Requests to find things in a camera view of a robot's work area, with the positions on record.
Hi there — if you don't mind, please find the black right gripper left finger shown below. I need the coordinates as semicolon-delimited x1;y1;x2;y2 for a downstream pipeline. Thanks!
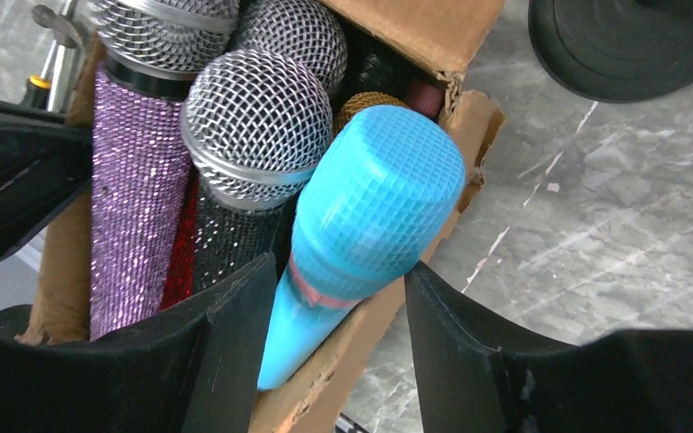
0;253;277;432

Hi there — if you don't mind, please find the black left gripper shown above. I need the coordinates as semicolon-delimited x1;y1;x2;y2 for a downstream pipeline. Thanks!
0;101;92;262

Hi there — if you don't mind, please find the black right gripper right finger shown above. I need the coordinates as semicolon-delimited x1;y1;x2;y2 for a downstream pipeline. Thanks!
404;263;693;433

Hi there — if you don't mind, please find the red glitter microphone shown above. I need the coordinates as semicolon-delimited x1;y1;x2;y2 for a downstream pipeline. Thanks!
160;169;199;310

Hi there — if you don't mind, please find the purple glitter microphone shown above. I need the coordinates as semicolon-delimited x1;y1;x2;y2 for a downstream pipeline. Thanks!
88;1;240;339

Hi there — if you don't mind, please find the blue plastic microphone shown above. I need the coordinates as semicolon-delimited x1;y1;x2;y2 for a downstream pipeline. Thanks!
257;105;466;391

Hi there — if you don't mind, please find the black glitter microphone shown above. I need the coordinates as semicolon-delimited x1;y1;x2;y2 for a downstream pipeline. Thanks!
181;49;332;292

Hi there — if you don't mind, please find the black clip round-base stand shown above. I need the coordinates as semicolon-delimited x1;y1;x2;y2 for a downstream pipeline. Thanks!
528;0;693;104

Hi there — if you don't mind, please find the yellow black screwdriver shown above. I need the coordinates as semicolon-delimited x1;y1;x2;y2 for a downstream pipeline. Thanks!
20;39;58;111

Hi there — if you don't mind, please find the grey metal hammer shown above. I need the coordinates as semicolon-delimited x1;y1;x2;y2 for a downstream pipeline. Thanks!
31;0;88;113

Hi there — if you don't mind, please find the pink microphone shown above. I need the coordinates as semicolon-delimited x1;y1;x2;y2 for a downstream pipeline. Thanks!
404;78;445;121

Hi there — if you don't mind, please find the gold microphone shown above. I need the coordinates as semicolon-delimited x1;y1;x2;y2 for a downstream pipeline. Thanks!
333;91;408;136

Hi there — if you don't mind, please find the black silver-head microphone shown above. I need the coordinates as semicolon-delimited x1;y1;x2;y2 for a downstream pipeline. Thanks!
229;0;348;97

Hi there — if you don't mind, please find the slim black microphone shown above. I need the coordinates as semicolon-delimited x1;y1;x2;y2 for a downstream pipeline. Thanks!
338;33;415;103

